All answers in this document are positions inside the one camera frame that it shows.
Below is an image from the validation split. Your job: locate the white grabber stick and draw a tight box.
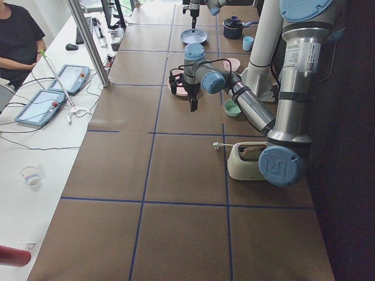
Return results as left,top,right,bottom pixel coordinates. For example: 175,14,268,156
40,50,90,125

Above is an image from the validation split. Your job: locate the lower blue teach pendant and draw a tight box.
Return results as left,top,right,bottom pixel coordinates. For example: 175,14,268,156
14,90,66,127

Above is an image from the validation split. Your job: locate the upper blue teach pendant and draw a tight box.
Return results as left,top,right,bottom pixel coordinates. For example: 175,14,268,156
58,64,90,96

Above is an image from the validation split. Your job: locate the person in black shirt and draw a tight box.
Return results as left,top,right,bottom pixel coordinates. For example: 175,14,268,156
1,1,46,90

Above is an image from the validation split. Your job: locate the blue plate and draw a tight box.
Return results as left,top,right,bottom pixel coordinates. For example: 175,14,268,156
180,29,207,45

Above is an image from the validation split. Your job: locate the pink bowl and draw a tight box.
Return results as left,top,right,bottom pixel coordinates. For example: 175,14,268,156
223,57,241,71

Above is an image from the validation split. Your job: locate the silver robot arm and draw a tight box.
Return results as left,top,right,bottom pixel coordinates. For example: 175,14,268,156
169,1,347,187
182,0,230,33

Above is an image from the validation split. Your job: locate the green bowl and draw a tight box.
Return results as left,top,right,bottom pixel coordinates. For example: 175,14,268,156
223,99,241,117

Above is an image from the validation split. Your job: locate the dark blue saucepan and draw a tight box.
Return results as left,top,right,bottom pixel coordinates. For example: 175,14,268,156
223,16,259,39

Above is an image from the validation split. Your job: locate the black computer mouse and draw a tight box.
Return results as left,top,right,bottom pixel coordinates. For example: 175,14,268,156
65,43,79,51

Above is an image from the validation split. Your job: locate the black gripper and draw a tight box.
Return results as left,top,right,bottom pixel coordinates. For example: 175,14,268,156
182,0,201,32
169,68,200,112

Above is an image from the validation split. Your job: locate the black keyboard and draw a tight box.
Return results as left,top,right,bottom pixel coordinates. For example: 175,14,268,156
76,16,93,45

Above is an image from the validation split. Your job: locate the aluminium frame post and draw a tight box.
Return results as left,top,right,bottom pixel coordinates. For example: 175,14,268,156
67,0,110,88

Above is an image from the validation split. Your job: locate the blue teach pendant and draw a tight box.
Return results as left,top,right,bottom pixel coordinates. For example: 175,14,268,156
14,90,66,127
58,64,90,96

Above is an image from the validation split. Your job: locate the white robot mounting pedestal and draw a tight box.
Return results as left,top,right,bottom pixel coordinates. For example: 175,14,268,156
241,0,284,102

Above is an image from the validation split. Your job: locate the red cylinder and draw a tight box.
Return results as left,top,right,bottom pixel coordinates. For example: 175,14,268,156
0,245,31,267

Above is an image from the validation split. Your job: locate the pink plate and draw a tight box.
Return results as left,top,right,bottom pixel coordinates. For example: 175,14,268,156
168,73,188,97

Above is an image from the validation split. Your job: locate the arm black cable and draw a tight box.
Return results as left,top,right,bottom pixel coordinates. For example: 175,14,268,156
169,58,244,97

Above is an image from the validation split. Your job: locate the light blue cup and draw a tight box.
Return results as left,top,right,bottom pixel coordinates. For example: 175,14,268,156
242,36,254,51

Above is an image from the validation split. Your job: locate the bread slice in toaster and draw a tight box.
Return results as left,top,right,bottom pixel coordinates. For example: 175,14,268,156
240,146,266,162

